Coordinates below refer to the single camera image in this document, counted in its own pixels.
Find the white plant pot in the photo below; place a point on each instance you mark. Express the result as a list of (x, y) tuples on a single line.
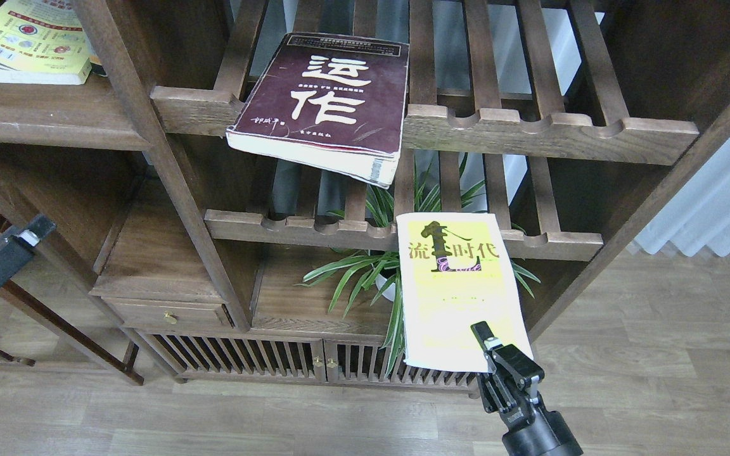
[(385, 283)]

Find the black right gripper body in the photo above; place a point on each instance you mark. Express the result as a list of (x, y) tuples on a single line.
[(533, 430)]

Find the green spider plant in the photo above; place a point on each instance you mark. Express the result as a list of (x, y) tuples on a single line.
[(359, 268)]

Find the brass drawer knob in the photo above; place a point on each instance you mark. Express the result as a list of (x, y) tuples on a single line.
[(170, 318)]

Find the small colourful cover book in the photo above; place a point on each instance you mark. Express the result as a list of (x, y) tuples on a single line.
[(42, 42)]

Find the white curtain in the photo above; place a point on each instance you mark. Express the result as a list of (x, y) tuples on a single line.
[(697, 217)]

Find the upright book top left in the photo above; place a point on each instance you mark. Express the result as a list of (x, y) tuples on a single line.
[(96, 64)]

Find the dark wooden bookshelf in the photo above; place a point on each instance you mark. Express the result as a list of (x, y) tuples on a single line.
[(156, 213)]

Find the yellow green cover book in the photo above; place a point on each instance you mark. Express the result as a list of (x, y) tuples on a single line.
[(456, 272)]

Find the wooden furniture at left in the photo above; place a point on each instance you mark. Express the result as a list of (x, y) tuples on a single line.
[(36, 310)]

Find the maroon book white characters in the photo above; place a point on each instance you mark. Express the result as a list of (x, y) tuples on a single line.
[(330, 101)]

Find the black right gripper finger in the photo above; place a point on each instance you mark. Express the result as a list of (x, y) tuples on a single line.
[(507, 361)]

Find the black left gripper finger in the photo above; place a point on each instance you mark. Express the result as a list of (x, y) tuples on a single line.
[(27, 237)]

